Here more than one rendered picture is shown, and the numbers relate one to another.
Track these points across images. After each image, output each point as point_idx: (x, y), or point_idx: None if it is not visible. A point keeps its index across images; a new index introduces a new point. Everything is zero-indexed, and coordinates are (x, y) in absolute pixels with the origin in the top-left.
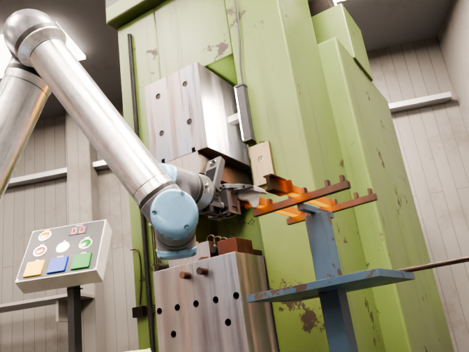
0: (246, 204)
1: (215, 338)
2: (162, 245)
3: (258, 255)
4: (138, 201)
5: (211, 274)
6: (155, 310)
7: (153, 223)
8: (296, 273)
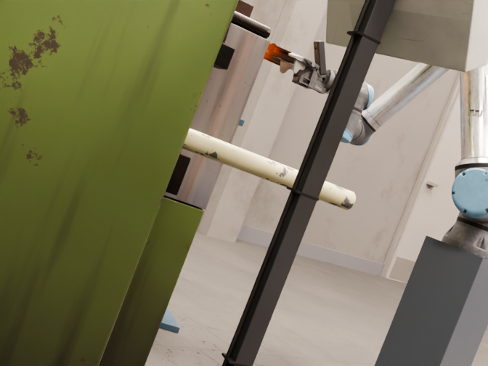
0: (277, 56)
1: None
2: (352, 139)
3: None
4: (377, 128)
5: None
6: (248, 96)
7: (367, 141)
8: None
